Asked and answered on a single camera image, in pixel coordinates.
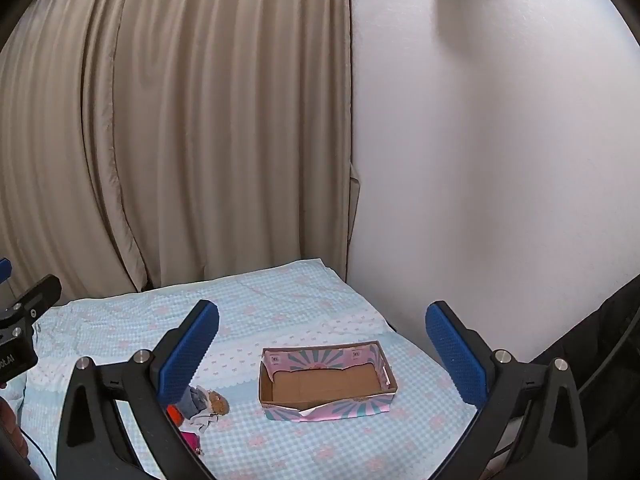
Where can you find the light blue checked bedsheet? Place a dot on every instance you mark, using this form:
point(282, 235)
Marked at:
point(300, 310)

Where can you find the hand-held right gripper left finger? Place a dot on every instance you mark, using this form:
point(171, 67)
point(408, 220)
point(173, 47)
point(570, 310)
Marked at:
point(190, 355)

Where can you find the pile of small clothes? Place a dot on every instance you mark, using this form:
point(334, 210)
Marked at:
point(212, 402)

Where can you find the person's left hand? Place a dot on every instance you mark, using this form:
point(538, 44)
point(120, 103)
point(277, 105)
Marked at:
point(9, 425)

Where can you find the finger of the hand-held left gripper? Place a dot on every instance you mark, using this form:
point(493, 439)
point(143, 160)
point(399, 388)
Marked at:
point(37, 296)
point(4, 270)

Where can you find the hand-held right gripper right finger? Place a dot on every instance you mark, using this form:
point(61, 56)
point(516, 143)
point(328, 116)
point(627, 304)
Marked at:
point(455, 360)

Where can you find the beige curtain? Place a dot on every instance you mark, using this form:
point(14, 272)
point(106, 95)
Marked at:
point(175, 110)

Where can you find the pink printed cardboard box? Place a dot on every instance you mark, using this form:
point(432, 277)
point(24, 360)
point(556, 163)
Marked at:
point(320, 385)

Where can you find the small orange soft toy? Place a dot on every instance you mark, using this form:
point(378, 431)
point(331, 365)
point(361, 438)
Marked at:
point(174, 415)

